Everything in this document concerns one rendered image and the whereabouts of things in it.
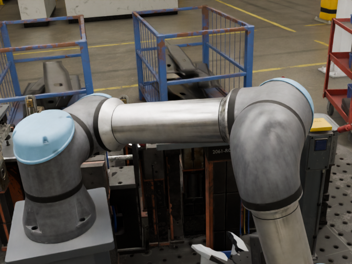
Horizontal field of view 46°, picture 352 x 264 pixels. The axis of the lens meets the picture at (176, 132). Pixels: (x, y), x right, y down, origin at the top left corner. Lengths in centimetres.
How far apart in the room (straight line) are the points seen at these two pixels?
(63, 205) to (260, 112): 43
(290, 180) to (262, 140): 7
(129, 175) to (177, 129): 56
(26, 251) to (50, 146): 22
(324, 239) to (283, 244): 84
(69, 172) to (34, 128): 11
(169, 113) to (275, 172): 27
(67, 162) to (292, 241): 43
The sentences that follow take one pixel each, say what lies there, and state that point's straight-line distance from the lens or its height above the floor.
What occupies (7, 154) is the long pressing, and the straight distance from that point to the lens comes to 150.
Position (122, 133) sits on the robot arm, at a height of 128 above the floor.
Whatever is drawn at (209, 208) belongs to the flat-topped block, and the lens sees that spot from 121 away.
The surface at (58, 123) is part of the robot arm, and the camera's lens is 81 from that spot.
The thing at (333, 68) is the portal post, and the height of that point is 5.
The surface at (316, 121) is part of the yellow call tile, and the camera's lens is 120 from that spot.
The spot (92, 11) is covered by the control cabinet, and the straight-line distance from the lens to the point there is 930.
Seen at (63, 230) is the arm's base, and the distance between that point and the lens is 87.
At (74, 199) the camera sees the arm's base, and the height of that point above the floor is 117.
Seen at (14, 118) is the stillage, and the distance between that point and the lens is 412.
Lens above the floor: 164
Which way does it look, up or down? 26 degrees down
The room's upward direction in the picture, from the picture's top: 3 degrees counter-clockwise
